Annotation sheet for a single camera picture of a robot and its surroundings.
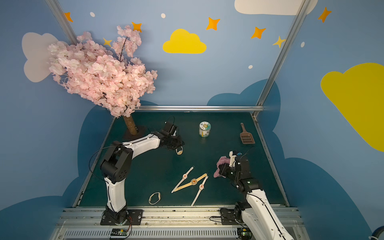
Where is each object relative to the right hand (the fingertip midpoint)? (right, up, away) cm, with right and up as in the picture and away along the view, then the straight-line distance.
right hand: (221, 164), depth 84 cm
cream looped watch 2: (-34, -16, -5) cm, 38 cm away
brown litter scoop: (+23, +13, +24) cm, 36 cm away
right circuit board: (+10, -32, -10) cm, 35 cm away
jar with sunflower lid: (-8, +21, +19) cm, 30 cm away
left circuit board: (-53, -30, -12) cm, 62 cm away
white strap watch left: (-21, -9, +5) cm, 24 cm away
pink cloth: (+1, +1, +3) cm, 3 cm away
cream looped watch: (-25, +4, +15) cm, 29 cm away
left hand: (-22, +11, +13) cm, 28 cm away
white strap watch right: (-12, -14, 0) cm, 18 cm away
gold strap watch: (-16, -11, +2) cm, 20 cm away
